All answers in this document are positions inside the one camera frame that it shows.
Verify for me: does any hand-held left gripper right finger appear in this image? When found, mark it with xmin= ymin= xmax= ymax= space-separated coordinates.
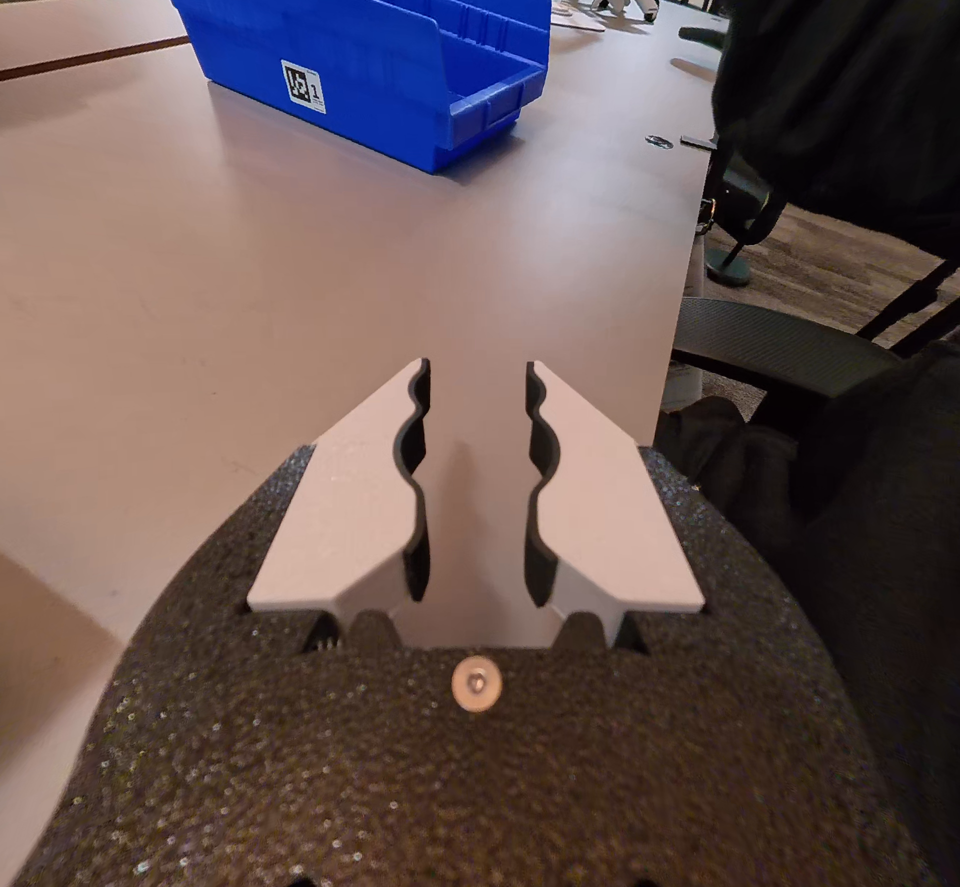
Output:
xmin=523 ymin=359 xmax=708 ymax=650

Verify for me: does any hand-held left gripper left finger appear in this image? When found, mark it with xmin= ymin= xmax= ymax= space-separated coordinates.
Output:
xmin=246 ymin=356 xmax=434 ymax=624

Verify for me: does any black round stand base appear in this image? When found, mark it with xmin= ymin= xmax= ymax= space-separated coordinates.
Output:
xmin=704 ymin=238 xmax=753 ymax=288

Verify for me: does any person's black jacket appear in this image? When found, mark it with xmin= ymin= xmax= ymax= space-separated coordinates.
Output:
xmin=697 ymin=0 xmax=960 ymax=260

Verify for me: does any blue plastic bin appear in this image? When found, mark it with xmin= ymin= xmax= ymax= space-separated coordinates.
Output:
xmin=140 ymin=0 xmax=553 ymax=175

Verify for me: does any black mesh chair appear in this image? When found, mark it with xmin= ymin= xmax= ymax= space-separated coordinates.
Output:
xmin=669 ymin=297 xmax=905 ymax=399

